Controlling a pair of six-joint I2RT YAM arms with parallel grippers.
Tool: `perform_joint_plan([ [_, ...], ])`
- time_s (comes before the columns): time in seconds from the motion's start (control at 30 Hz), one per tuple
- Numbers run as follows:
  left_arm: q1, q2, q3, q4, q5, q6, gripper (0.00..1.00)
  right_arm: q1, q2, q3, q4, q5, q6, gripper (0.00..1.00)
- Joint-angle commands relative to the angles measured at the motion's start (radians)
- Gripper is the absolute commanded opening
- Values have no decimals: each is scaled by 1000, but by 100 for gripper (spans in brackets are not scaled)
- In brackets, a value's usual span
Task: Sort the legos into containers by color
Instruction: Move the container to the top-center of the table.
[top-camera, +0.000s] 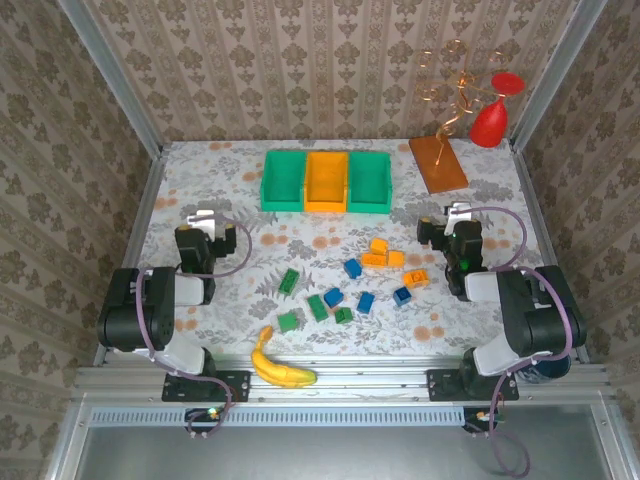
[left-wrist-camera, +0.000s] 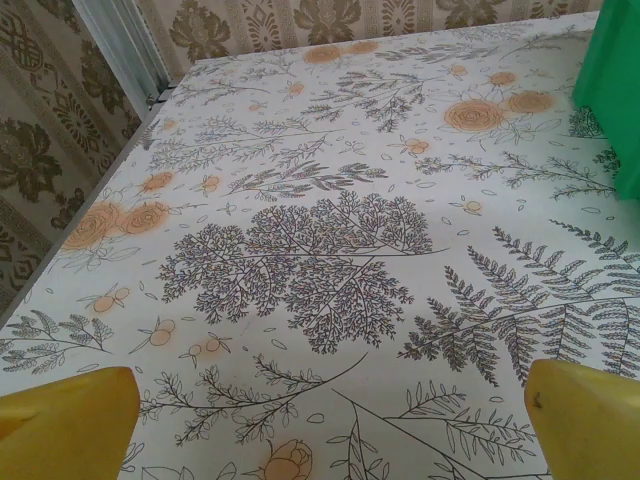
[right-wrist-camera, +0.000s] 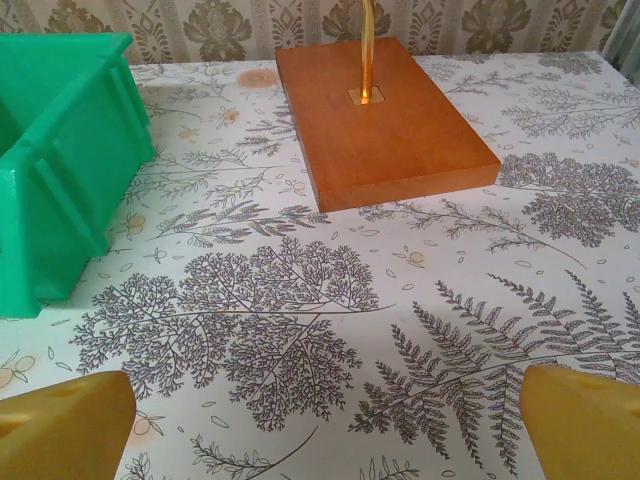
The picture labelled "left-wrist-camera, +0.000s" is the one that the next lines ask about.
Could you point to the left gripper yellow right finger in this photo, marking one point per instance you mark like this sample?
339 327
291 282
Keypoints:
590 430

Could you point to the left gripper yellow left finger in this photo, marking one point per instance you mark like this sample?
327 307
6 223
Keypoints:
65 430

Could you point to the green plastic bin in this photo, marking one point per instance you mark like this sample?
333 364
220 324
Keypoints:
615 75

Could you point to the aluminium frame post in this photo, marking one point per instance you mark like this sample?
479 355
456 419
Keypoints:
125 40

